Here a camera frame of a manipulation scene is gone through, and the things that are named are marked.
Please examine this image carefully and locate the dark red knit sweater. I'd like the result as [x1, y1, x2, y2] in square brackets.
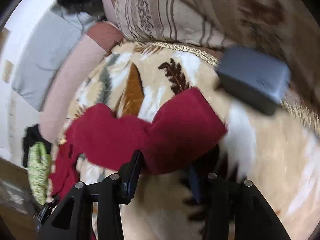
[50, 87, 227, 198]

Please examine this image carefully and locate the green white patterned cloth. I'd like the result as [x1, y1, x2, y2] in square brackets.
[27, 141, 52, 205]

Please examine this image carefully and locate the cream floral fleece blanket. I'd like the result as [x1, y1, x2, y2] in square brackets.
[51, 40, 319, 239]

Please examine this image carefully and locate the black garment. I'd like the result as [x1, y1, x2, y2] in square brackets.
[22, 124, 52, 167]

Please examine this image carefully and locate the dark blue-grey box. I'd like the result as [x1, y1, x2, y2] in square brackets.
[216, 46, 291, 115]

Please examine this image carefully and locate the pink quilted bedsheet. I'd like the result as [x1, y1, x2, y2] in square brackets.
[39, 21, 124, 143]

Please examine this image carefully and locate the grey pillow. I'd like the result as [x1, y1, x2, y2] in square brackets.
[12, 5, 97, 111]

